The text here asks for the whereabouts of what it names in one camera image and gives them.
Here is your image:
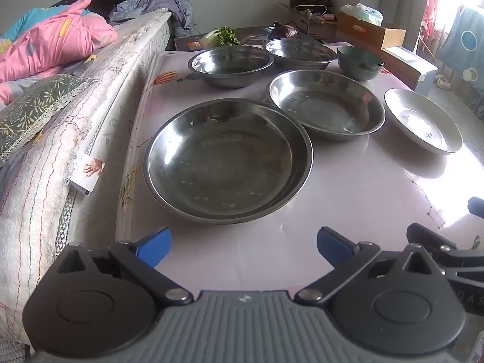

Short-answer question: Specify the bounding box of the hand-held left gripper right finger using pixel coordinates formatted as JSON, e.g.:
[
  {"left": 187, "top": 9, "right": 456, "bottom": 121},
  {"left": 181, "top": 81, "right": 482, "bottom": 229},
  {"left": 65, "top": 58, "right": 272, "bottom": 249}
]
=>
[{"left": 294, "top": 226, "right": 441, "bottom": 305}]

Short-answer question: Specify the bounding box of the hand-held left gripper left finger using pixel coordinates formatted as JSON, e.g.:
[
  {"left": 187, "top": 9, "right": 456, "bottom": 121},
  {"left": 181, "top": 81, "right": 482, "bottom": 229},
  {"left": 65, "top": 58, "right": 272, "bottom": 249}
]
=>
[{"left": 56, "top": 226, "right": 194, "bottom": 307}]

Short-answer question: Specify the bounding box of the shallow white steel plate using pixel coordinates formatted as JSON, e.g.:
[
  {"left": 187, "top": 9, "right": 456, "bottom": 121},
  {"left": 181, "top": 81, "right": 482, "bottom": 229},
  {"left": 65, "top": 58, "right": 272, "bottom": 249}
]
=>
[{"left": 384, "top": 88, "right": 463, "bottom": 155}]

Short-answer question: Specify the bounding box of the large steel plate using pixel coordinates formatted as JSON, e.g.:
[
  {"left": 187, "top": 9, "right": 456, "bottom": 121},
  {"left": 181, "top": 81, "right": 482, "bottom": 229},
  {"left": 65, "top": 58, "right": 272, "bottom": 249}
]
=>
[{"left": 143, "top": 98, "right": 314, "bottom": 224}]

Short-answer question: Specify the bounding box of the medium steel plate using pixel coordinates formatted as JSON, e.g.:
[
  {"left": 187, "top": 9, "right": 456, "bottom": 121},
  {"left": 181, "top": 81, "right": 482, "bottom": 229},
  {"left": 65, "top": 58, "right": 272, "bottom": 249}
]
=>
[{"left": 267, "top": 70, "right": 386, "bottom": 141}]

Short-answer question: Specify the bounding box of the teal ceramic bowl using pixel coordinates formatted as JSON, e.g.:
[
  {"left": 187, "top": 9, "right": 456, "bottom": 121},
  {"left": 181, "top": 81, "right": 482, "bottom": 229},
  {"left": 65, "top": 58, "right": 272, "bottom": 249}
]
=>
[{"left": 337, "top": 45, "right": 385, "bottom": 81}]

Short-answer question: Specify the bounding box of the steel bowl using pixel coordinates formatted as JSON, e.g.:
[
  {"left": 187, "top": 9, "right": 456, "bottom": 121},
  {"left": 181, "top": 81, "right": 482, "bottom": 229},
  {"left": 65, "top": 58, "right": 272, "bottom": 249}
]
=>
[
  {"left": 188, "top": 47, "right": 275, "bottom": 89},
  {"left": 263, "top": 38, "right": 338, "bottom": 72}
]

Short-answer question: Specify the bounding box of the white mattress tag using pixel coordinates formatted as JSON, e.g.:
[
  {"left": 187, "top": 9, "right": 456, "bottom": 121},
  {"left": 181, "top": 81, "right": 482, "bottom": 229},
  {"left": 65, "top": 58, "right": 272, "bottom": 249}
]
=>
[{"left": 69, "top": 154, "right": 104, "bottom": 196}]

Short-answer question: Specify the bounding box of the large cardboard box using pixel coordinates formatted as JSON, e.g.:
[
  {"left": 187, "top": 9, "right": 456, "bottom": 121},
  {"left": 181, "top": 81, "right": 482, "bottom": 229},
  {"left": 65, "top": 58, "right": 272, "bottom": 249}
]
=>
[{"left": 380, "top": 46, "right": 438, "bottom": 97}]

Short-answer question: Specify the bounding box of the wooden stick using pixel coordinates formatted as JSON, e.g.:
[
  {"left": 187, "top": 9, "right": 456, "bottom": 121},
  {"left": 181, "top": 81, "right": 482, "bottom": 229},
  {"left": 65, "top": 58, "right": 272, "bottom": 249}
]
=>
[{"left": 421, "top": 41, "right": 441, "bottom": 63}]

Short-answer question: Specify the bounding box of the white quilted mattress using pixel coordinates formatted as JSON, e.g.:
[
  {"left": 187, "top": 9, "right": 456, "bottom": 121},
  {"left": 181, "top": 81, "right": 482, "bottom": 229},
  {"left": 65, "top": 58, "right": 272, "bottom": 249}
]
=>
[{"left": 0, "top": 8, "right": 172, "bottom": 348}]

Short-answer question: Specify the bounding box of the blue hanging towel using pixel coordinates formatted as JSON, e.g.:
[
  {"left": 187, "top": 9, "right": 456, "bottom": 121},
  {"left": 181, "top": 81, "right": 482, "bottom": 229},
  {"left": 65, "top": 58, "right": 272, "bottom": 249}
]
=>
[{"left": 440, "top": 5, "right": 484, "bottom": 84}]

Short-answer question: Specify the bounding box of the pink floral garment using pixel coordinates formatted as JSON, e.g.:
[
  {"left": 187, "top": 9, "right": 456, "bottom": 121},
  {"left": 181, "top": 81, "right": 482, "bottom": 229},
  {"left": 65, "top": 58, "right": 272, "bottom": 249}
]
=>
[{"left": 421, "top": 0, "right": 447, "bottom": 51}]

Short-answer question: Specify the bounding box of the long cardboard box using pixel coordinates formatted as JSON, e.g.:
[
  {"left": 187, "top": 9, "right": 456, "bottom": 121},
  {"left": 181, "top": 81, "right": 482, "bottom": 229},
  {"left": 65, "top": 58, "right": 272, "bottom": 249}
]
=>
[{"left": 336, "top": 12, "right": 406, "bottom": 49}]

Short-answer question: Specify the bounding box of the open cardboard box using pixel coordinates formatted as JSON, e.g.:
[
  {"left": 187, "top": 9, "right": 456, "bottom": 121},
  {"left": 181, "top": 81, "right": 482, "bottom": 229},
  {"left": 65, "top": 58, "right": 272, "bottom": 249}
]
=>
[{"left": 279, "top": 0, "right": 337, "bottom": 42}]

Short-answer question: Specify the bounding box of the napa cabbage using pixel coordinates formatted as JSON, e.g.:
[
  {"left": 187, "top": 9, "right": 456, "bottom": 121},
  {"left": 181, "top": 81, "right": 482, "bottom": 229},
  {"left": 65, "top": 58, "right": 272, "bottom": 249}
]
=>
[{"left": 201, "top": 26, "right": 240, "bottom": 48}]

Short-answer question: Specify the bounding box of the purple eggplant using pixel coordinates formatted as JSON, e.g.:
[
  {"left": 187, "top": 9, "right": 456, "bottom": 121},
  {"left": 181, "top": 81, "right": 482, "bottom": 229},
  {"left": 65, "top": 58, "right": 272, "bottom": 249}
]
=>
[{"left": 268, "top": 21, "right": 299, "bottom": 40}]

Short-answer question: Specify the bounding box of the white plastic bag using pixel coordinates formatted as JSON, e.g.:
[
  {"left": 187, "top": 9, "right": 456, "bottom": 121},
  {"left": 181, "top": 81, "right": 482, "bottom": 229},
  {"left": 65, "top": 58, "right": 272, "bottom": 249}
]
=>
[{"left": 339, "top": 3, "right": 383, "bottom": 27}]

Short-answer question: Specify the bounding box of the pink quilt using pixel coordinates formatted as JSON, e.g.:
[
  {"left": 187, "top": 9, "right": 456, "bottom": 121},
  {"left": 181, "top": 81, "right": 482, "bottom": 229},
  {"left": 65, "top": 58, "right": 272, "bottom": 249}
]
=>
[{"left": 0, "top": 0, "right": 119, "bottom": 104}]

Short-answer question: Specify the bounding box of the grey-blue clothes pile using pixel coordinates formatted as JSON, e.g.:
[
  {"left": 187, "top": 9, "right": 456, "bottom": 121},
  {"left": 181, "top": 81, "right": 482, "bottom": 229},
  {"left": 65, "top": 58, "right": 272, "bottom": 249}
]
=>
[{"left": 109, "top": 0, "right": 193, "bottom": 29}]

